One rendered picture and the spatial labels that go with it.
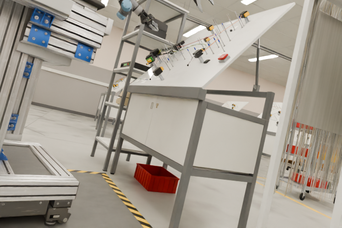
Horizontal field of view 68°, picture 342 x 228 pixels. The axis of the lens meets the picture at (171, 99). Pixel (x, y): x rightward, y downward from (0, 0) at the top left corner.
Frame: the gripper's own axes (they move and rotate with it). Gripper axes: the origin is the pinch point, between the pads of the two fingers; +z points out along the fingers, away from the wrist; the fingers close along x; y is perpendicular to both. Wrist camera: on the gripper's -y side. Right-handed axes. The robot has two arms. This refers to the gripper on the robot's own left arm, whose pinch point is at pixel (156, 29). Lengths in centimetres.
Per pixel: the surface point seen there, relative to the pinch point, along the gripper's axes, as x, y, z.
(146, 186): -112, 12, 75
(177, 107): -50, 60, 30
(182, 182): -87, 88, 47
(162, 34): 20, -52, 19
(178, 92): -43, 63, 23
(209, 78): -29, 83, 25
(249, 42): 9, 79, 35
